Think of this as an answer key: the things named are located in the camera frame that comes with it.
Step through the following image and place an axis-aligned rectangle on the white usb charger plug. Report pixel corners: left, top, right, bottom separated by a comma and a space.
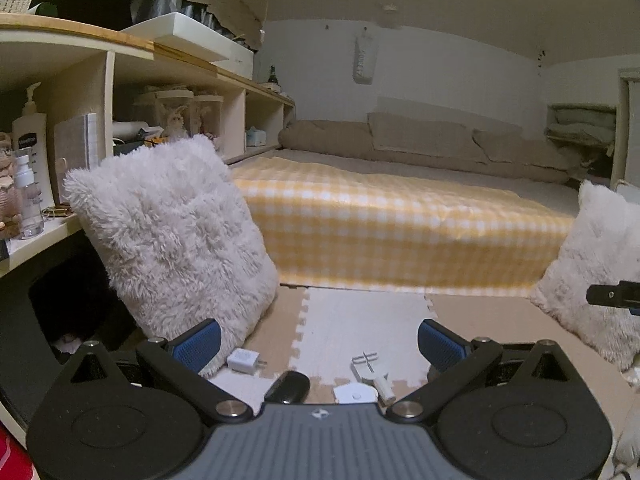
227, 348, 267, 375

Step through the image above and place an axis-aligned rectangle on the white slotted plastic tool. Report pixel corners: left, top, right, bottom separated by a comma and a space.
350, 352, 397, 406

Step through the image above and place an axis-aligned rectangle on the black computer mouse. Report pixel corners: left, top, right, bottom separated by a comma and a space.
264, 370, 310, 404

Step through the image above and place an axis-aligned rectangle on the white fluffy pillow right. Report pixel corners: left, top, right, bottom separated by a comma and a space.
529, 181, 639, 372

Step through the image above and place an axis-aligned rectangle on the white fluffy pillow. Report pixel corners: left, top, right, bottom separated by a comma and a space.
529, 181, 639, 372
64, 136, 280, 379

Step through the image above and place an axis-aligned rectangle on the white fluffy pillow left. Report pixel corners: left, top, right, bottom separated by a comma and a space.
64, 136, 280, 379

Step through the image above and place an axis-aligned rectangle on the yellow checkered blanket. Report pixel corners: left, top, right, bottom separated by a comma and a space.
231, 157, 574, 296

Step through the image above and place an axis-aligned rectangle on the folded green bedding stack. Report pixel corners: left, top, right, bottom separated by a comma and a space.
544, 104, 617, 157

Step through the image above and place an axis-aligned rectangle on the bunny figurine in jar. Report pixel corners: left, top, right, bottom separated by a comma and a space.
163, 105, 189, 140

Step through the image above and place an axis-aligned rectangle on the clear small bottle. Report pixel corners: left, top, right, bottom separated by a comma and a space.
14, 148, 44, 240

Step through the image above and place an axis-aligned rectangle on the beige long cushion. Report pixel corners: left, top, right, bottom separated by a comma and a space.
279, 114, 578, 183

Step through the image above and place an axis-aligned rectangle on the grey notebook on shelf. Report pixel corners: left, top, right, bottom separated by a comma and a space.
54, 113, 100, 204

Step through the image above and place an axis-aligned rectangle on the white lotion pump bottle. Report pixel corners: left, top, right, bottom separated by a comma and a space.
12, 82, 55, 209

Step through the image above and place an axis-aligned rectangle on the wooden shelf unit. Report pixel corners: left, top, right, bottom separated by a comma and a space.
0, 12, 296, 276

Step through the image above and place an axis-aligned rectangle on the white tray on shelf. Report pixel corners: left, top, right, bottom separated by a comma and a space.
122, 12, 254, 79

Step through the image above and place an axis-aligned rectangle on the white wall hanging device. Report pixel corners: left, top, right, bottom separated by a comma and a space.
352, 34, 378, 84

